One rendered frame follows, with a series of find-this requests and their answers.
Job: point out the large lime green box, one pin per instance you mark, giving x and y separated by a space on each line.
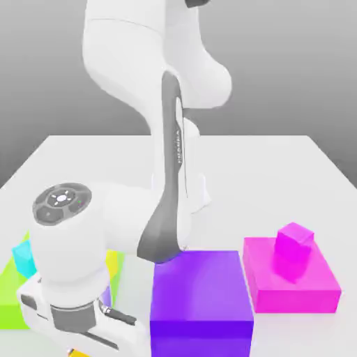
8 292

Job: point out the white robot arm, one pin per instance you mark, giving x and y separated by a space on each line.
120 83

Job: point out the small cyan cube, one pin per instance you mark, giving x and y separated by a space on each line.
23 259

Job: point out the large magenta box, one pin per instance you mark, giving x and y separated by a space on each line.
292 297

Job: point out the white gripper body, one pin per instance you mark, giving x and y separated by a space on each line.
122 339

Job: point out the large purple box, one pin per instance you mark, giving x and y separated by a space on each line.
200 292

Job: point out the small magenta cube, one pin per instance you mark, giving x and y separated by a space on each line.
292 251

